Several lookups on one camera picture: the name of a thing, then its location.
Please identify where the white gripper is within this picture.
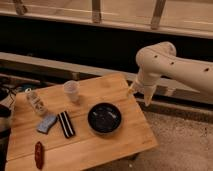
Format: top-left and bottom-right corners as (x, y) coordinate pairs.
(127, 70), (160, 106)

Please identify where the black ceramic bowl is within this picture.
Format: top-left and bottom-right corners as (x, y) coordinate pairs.
(87, 103), (122, 135)

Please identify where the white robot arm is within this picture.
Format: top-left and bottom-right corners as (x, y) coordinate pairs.
(128, 42), (213, 106)

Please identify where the clear plastic cup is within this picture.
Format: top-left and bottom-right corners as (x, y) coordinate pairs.
(63, 80), (79, 102)

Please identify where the wooden table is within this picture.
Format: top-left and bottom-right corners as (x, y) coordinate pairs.
(6, 73), (157, 171)

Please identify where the black white striped block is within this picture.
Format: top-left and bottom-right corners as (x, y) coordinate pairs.
(57, 111), (75, 138)

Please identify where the blue sponge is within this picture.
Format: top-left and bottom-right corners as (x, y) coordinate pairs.
(36, 115), (57, 134)

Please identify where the red oblong object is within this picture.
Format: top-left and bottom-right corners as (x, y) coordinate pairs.
(34, 141), (44, 169)

